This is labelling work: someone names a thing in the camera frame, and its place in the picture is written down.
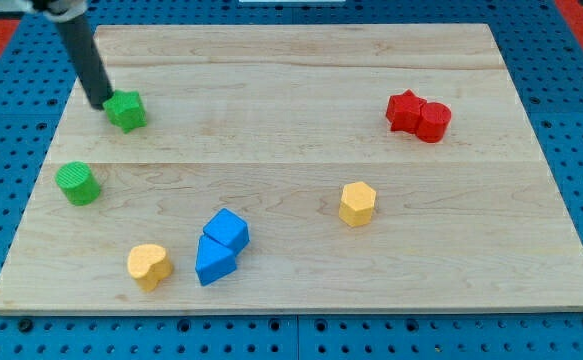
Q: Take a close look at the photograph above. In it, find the red star block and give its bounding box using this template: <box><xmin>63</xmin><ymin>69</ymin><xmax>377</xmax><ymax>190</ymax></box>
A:
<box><xmin>386</xmin><ymin>89</ymin><xmax>427</xmax><ymax>134</ymax></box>

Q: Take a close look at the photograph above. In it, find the yellow hexagon block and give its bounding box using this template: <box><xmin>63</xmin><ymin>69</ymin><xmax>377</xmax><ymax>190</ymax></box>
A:
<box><xmin>338</xmin><ymin>182</ymin><xmax>377</xmax><ymax>227</ymax></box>

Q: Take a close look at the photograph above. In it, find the green cylinder block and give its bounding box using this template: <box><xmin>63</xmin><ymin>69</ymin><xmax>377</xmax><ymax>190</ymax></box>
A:
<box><xmin>55</xmin><ymin>161</ymin><xmax>101</xmax><ymax>206</ymax></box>

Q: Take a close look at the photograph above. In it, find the green star block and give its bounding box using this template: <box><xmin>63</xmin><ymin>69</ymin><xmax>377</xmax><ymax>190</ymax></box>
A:
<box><xmin>103</xmin><ymin>90</ymin><xmax>147</xmax><ymax>133</ymax></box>

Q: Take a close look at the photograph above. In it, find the red cylinder block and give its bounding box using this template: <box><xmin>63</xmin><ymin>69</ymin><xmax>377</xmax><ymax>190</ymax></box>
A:
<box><xmin>415</xmin><ymin>102</ymin><xmax>452</xmax><ymax>143</ymax></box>

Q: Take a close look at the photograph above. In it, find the grey robot end mount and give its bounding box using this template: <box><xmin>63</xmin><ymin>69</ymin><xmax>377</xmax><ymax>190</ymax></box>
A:
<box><xmin>18</xmin><ymin>0</ymin><xmax>88</xmax><ymax>23</ymax></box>

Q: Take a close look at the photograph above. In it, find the wooden board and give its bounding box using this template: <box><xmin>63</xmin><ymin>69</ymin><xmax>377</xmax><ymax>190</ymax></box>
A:
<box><xmin>0</xmin><ymin>23</ymin><xmax>583</xmax><ymax>316</ymax></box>

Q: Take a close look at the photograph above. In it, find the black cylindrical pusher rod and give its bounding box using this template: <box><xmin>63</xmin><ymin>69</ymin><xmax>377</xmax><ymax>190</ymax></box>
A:
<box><xmin>56</xmin><ymin>14</ymin><xmax>113</xmax><ymax>110</ymax></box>

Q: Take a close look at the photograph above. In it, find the yellow heart block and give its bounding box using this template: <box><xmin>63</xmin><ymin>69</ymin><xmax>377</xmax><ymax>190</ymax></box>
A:
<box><xmin>127</xmin><ymin>244</ymin><xmax>174</xmax><ymax>292</ymax></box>

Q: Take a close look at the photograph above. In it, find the blue cube block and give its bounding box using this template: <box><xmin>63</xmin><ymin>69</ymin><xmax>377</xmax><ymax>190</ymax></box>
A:
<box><xmin>203</xmin><ymin>208</ymin><xmax>250</xmax><ymax>255</ymax></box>

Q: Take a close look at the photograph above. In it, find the blue triangle block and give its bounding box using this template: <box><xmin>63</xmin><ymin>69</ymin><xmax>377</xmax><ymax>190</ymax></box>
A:
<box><xmin>195</xmin><ymin>235</ymin><xmax>237</xmax><ymax>286</ymax></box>

